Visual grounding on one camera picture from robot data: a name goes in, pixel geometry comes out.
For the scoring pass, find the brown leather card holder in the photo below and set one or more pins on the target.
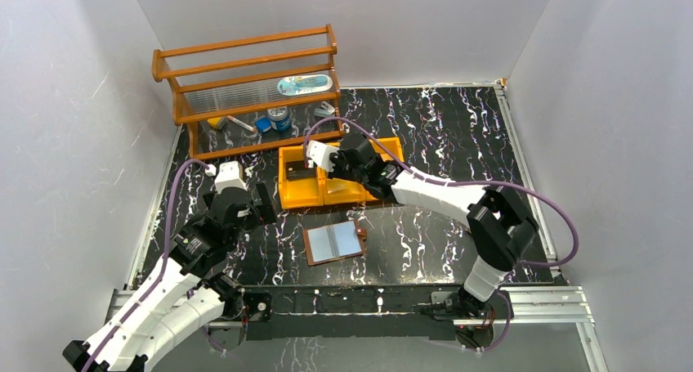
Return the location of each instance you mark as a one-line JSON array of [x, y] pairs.
[[334, 242]]

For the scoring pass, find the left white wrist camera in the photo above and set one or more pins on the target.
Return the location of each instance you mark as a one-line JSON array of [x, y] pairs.
[[227, 175]]

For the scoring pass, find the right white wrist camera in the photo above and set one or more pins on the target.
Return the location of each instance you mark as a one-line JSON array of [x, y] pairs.
[[318, 155]]

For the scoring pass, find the small blue box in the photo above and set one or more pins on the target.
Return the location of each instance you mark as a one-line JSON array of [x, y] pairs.
[[263, 125]]

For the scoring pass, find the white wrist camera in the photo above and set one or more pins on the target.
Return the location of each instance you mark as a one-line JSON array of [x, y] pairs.
[[227, 175], [318, 155]]

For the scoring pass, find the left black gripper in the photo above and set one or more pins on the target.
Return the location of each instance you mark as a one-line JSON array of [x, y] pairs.
[[262, 205]]

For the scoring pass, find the black card in bin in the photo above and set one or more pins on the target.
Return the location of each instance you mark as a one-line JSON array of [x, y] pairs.
[[298, 170]]

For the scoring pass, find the oval blue packaged item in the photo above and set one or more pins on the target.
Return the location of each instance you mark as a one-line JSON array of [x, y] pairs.
[[298, 85]]

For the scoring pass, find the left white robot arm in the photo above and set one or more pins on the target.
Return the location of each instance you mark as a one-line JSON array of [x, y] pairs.
[[180, 296]]

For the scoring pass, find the white marker pen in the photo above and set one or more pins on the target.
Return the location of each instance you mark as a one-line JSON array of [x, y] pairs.
[[242, 124]]

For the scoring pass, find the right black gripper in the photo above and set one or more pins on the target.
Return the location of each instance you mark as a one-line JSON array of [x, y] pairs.
[[336, 173]]

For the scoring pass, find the yellow three-compartment bin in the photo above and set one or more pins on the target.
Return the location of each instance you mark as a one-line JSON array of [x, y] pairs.
[[314, 189]]

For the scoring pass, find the blue lidded jar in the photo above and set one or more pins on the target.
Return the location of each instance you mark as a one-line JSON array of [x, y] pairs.
[[279, 118]]

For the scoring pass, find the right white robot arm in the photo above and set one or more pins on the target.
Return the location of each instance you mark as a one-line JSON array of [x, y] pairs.
[[501, 224]]

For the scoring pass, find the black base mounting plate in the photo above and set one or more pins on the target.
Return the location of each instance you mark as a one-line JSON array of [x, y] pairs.
[[369, 311]]

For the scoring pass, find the yellow sponge block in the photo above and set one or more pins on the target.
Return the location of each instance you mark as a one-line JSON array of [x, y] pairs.
[[218, 123]]

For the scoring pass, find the wooden shelf rack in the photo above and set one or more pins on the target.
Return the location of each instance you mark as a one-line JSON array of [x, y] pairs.
[[238, 78]]

